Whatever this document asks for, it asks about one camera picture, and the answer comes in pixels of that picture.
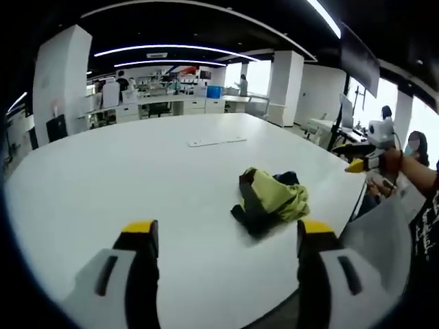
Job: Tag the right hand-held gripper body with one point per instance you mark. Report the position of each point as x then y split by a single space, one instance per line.
379 144

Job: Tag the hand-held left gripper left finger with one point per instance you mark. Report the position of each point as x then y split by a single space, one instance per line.
113 274

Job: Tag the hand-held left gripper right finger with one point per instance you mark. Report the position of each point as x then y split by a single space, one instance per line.
329 270

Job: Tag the yellow-green and black garment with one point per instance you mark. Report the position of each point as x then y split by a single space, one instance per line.
271 198

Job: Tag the person's right hand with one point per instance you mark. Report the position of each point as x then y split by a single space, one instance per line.
391 159

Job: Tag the computer monitor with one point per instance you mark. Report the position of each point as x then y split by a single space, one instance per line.
347 110

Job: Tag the grey chair back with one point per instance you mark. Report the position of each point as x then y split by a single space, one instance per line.
375 226

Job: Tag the black hanging ceiling panel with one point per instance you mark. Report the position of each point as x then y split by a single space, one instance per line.
359 63

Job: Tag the white office chair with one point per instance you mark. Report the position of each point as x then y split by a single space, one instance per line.
258 107

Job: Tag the blue storage bin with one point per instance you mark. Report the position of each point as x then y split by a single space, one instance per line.
215 92

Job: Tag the black office chair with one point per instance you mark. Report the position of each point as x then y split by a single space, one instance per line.
56 127

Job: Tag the white drawer cabinet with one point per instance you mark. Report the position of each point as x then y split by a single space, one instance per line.
127 112
195 105

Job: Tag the black desk chair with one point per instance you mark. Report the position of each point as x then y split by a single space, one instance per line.
159 109

